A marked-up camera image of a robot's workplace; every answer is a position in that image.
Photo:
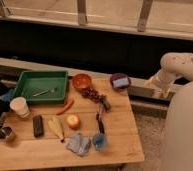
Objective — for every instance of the yellow red apple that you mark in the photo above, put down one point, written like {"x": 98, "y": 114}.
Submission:
{"x": 73, "y": 122}

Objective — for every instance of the purple bowl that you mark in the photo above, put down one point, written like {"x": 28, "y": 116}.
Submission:
{"x": 119, "y": 76}

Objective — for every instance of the bunch of dark grapes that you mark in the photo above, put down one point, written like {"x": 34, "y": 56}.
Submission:
{"x": 93, "y": 95}

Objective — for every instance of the green plastic tray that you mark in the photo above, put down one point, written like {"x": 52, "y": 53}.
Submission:
{"x": 31, "y": 82}

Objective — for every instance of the white paper cup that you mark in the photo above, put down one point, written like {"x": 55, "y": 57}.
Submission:
{"x": 20, "y": 107}

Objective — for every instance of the blue object at tray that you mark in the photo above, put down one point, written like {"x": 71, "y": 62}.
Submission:
{"x": 7, "y": 96}

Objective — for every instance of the red bowl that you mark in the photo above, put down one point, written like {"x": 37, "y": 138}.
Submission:
{"x": 81, "y": 81}

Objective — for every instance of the black rectangular remote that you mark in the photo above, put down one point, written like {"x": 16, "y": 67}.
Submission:
{"x": 38, "y": 128}

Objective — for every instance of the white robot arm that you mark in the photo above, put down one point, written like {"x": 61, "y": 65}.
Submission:
{"x": 177, "y": 151}

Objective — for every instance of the yellow banana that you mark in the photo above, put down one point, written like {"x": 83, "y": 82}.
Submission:
{"x": 56, "y": 127}

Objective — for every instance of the blue sponge in bowl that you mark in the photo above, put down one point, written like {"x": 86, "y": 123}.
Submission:
{"x": 119, "y": 83}

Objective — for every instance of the blue measuring scoop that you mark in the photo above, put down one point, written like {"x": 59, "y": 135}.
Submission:
{"x": 99, "y": 141}

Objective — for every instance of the crumpled blue cloth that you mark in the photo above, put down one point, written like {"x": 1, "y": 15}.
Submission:
{"x": 79, "y": 144}

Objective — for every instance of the small metal cup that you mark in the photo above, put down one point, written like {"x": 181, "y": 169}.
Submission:
{"x": 6, "y": 134}

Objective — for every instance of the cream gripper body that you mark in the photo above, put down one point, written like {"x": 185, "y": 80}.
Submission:
{"x": 157, "y": 87}

